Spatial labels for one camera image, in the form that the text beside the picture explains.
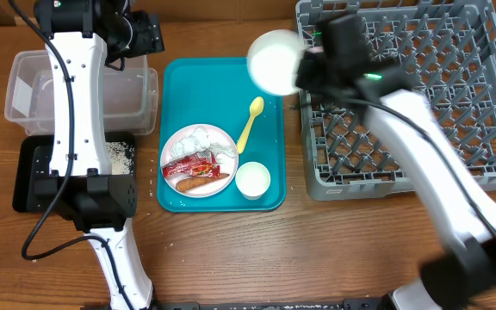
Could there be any white bowl with rice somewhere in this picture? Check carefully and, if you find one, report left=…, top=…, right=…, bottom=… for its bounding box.
left=247, top=29, right=305, bottom=96

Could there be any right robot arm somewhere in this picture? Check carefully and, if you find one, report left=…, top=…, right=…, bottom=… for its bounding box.
left=296, top=13, right=496, bottom=309

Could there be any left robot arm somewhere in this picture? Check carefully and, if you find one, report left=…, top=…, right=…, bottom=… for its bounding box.
left=9, top=0, right=164, bottom=309

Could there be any clear plastic bin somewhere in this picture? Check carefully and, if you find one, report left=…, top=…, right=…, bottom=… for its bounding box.
left=4, top=50, right=158, bottom=135

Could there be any yellow plastic spoon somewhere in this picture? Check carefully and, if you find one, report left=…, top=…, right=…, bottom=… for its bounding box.
left=237, top=96, right=264, bottom=154

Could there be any grey dish rack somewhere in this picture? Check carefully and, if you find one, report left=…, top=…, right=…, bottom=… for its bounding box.
left=296, top=0, right=496, bottom=201

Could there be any crumpled white tissue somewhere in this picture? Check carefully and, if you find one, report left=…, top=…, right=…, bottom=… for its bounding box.
left=169, top=127, right=237, bottom=159

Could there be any spilled rice pile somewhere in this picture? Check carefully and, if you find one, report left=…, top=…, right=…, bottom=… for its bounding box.
left=106, top=142, right=135, bottom=175

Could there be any small white cup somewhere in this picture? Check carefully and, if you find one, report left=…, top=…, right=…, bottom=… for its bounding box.
left=235, top=162, right=271, bottom=200

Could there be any teal plastic tray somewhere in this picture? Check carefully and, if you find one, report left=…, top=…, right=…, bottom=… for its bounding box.
left=157, top=58, right=287, bottom=213

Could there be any red snack wrapper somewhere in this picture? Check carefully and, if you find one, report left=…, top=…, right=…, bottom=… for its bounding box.
left=162, top=151, right=220, bottom=178

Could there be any black tray bin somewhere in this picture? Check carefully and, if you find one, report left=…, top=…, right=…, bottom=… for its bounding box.
left=12, top=132, right=137, bottom=213

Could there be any brown sausage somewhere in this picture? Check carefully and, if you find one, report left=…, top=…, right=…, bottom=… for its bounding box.
left=176, top=173, right=229, bottom=193

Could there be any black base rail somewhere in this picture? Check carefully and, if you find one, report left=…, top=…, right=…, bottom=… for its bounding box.
left=79, top=296, right=395, bottom=310

